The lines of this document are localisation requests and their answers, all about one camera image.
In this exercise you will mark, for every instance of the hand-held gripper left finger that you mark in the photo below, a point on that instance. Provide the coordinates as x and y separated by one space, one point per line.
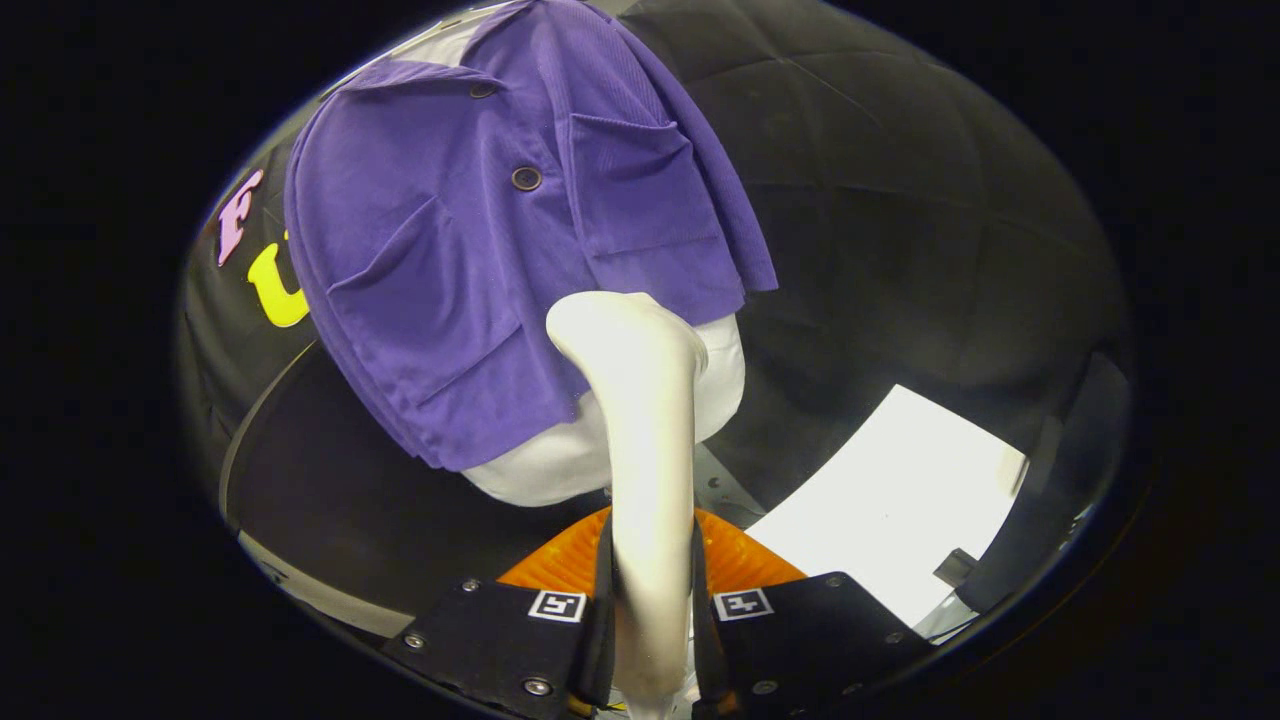
500 640

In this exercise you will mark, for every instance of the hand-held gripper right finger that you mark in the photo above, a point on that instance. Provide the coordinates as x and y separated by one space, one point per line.
800 640

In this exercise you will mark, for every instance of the white garment steamer head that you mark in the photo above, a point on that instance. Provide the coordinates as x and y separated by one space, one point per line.
650 420

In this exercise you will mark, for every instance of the purple jacket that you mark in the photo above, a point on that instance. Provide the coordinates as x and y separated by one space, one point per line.
450 250

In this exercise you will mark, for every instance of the white floor sheet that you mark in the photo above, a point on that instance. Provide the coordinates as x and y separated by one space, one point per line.
890 500

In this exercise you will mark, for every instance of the small dark block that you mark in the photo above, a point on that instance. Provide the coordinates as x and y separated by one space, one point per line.
956 568

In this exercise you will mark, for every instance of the white mannequin torso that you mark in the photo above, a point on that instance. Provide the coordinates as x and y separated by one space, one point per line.
540 470

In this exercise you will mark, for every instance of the grey cabinet with dark top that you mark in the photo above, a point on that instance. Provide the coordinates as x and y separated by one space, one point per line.
350 510

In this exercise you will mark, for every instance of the black backdrop cloth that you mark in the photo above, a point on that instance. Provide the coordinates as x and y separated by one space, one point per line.
900 220

